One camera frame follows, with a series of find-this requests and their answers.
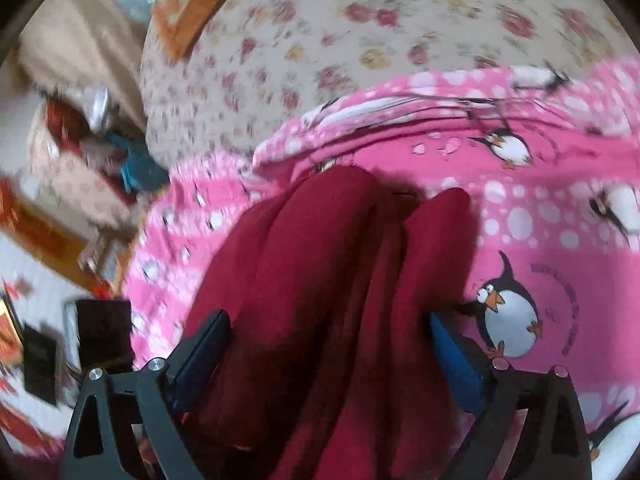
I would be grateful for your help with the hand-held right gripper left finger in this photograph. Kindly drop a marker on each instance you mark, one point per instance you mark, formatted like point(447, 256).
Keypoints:
point(200, 355)

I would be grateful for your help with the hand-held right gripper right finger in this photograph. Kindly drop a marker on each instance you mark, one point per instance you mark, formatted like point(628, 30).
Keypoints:
point(456, 360)

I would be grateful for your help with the dark red sweater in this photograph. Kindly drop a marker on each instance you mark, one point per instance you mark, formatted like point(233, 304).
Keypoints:
point(320, 310)

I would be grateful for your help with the dark brown box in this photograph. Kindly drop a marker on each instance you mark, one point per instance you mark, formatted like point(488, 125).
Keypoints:
point(104, 332)

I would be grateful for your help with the black flat object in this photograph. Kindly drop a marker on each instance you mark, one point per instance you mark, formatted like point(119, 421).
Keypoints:
point(40, 360)

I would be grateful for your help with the pink penguin print blanket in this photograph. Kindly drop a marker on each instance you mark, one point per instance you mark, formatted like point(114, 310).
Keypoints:
point(540, 220)

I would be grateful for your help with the blue plastic bag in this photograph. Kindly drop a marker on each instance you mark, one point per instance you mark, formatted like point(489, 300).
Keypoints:
point(142, 167)

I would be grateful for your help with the beige cloth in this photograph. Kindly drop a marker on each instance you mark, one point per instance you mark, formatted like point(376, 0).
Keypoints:
point(85, 45)

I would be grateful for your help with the floral bed sheet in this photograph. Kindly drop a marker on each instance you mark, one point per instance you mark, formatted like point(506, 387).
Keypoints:
point(360, 35)

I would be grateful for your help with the orange patterned cushion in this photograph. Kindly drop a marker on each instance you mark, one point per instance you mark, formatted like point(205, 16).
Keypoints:
point(195, 0)

